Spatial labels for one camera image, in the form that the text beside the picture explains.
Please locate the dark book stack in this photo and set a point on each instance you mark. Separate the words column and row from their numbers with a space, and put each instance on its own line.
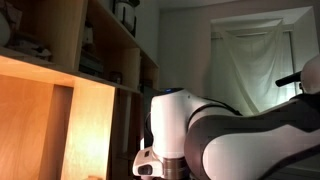
column 90, row 66

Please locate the small white figurine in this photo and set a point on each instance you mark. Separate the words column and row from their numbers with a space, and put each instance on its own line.
column 87, row 36

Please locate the pile of papers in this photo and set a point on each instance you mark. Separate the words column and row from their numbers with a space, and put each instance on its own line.
column 30, row 48

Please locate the white sheet curtain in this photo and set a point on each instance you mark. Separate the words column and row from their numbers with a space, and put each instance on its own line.
column 250, row 73

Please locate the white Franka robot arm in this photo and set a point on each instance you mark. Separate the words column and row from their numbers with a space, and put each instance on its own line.
column 170, row 126

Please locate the small dark jar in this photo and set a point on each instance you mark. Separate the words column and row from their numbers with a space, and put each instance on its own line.
column 115, row 77

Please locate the wooden shelf unit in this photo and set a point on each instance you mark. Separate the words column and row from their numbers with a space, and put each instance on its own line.
column 60, row 33

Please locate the white pot in black stand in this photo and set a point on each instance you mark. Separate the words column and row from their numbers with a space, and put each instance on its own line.
column 125, row 15

